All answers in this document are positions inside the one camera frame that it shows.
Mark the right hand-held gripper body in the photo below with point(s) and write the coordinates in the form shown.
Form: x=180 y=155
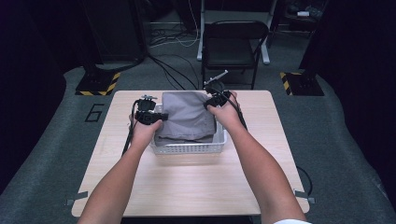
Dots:
x=218 y=91

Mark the small white device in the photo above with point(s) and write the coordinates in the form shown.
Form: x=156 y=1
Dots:
x=303 y=13

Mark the white sleeve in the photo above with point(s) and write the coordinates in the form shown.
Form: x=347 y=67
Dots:
x=292 y=222

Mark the black yellow striped stand base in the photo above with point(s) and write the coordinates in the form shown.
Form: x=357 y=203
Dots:
x=303 y=84
x=96 y=84

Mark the white perforated plastic basket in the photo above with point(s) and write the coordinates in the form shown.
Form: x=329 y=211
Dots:
x=190 y=148

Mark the person's right hand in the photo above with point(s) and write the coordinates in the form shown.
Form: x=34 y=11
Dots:
x=227 y=113

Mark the grey shorts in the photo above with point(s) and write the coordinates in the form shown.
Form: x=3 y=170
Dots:
x=186 y=116

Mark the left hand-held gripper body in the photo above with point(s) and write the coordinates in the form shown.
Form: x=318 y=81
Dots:
x=146 y=110

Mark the person's left hand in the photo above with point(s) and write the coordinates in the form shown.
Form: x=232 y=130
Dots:
x=143 y=133

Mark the black cabinet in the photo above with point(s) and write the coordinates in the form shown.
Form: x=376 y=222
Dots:
x=115 y=31

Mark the black folding chair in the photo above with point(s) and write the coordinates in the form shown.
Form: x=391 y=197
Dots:
x=230 y=49

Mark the grey tape strip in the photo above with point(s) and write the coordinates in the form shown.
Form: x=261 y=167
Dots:
x=76 y=197
x=303 y=196

